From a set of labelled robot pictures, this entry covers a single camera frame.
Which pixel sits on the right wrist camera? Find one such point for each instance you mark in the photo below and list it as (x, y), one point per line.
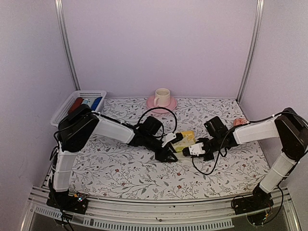
(194, 150)

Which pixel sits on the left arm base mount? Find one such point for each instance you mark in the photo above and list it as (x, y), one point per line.
(66, 202)

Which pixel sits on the right aluminium frame post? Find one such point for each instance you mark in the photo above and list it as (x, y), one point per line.
(252, 49)

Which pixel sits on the cream ceramic mug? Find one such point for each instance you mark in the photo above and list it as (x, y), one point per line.
(162, 97)

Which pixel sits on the aluminium frame post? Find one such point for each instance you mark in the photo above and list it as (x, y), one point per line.
(65, 40)
(252, 49)

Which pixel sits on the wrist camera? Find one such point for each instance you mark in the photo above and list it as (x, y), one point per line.
(171, 138)
(194, 150)

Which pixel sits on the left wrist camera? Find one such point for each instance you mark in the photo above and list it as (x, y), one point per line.
(171, 138)

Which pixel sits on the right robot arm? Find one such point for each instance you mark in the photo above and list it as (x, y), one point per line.
(283, 138)

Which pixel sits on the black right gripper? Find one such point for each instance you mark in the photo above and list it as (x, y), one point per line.
(207, 158)

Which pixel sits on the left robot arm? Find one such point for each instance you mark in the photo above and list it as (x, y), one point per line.
(77, 127)

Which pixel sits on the yellow patterned towel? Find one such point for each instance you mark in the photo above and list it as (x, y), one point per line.
(188, 140)

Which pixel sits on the front aluminium rail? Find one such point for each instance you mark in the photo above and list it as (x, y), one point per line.
(110, 214)

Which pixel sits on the white plastic basket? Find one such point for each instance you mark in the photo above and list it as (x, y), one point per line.
(62, 111)

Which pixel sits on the left aluminium frame post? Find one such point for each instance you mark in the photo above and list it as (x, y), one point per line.
(65, 40)

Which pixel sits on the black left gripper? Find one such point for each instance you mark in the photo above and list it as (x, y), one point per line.
(162, 156)

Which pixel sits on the dark red rolled towel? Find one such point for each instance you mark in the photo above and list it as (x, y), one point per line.
(75, 105)

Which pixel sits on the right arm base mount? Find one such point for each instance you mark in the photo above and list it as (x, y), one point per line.
(257, 201)

